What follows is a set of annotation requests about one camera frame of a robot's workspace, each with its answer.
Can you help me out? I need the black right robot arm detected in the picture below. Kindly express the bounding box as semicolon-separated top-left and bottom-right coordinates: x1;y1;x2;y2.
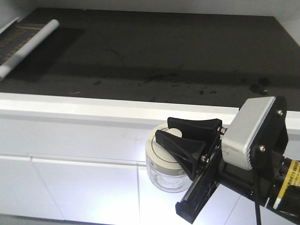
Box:
155;96;300;224

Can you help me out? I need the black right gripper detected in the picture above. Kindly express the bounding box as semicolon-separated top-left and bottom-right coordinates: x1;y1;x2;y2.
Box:
155;117;255;222

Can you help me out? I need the white cabinet door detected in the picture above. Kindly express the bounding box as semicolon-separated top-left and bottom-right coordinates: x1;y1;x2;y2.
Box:
32;158;140;225
0;155;64;220

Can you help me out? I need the glass jar with beige lid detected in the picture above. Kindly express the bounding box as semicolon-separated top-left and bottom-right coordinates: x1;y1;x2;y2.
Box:
145;123;191;193

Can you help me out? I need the grey rolled paper tube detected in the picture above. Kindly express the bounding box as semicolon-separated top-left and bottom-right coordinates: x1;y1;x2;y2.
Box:
0;19;60;80

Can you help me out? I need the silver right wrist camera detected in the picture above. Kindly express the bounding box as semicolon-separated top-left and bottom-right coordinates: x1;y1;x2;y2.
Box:
221;97;276;171

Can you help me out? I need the black camera cable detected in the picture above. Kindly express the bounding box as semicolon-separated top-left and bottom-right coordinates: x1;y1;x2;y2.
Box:
253;168;263;225

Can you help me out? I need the left white cabinet door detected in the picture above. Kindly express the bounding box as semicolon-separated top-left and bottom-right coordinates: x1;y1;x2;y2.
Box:
0;155;64;220

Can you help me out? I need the middle white cabinet door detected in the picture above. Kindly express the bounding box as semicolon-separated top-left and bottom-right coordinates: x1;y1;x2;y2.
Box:
32;158;140;225

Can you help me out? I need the dark mat with yellow print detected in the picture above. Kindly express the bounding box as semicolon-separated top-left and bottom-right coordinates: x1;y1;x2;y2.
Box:
0;22;45;65

